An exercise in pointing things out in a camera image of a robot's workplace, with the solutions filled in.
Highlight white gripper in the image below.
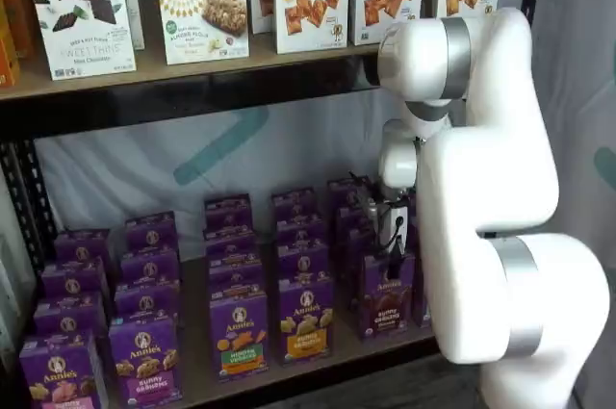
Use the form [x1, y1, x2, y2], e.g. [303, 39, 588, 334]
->
[383, 202, 413, 268]

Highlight purple box brown patch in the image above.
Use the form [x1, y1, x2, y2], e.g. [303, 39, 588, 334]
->
[344, 225, 389, 319]
[360, 253, 418, 341]

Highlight purple Annie's snack box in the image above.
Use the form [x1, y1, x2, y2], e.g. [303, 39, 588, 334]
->
[275, 218, 328, 249]
[326, 178, 375, 211]
[124, 211, 178, 254]
[53, 229, 116, 266]
[32, 292, 108, 339]
[119, 248, 182, 285]
[209, 268, 267, 295]
[207, 247, 265, 274]
[204, 224, 259, 252]
[335, 205, 374, 237]
[40, 258, 108, 299]
[204, 193, 254, 230]
[270, 187, 320, 225]
[114, 280, 182, 321]

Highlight purple box yellow patch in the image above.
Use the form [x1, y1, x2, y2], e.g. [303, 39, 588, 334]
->
[277, 277, 337, 366]
[276, 243, 332, 285]

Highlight purple box green patch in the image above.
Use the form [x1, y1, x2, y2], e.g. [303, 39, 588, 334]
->
[209, 289, 270, 384]

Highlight brown shelf board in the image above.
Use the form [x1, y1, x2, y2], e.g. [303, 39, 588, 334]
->
[0, 33, 386, 102]
[90, 235, 437, 408]

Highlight purple box violet patch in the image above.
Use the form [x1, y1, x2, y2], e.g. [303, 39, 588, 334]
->
[108, 315, 184, 401]

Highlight dark metal shelf rack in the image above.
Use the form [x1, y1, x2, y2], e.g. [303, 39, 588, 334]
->
[0, 0, 546, 409]

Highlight cream Simple Mills box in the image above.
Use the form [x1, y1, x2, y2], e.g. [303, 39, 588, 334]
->
[156, 0, 250, 66]

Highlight purple box pink patch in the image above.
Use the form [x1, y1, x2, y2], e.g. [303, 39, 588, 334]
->
[18, 330, 111, 409]

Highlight plain orange snack box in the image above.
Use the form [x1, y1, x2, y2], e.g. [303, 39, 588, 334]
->
[0, 0, 36, 89]

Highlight white backdrop sheet teal stripes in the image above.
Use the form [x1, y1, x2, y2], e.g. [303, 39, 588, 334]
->
[34, 0, 616, 409]

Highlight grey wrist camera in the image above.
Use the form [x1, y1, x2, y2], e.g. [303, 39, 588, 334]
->
[363, 190, 392, 225]

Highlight black camera cable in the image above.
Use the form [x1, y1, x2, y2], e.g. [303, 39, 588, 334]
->
[346, 168, 386, 203]

